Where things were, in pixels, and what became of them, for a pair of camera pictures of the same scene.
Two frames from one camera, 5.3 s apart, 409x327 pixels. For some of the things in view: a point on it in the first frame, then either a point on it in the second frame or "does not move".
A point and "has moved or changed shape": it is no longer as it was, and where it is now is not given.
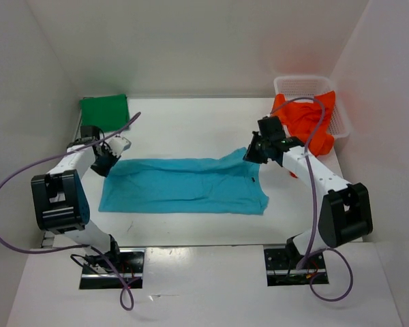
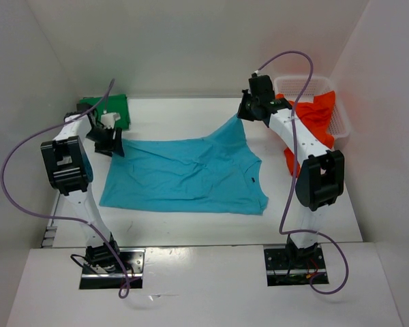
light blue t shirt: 228,184 has moved or changed shape
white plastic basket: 295,87 does not move
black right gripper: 250,154 → 242,112
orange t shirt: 301,119 does not move
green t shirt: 109,112 does not move
